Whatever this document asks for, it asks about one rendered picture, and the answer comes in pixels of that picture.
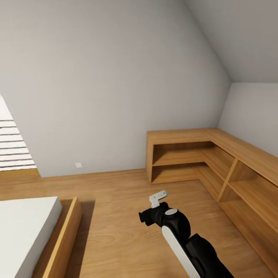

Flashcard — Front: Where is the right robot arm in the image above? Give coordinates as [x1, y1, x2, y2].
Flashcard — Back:
[139, 190, 234, 278]

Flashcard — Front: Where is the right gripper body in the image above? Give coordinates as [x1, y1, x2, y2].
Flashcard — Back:
[143, 202, 168, 226]

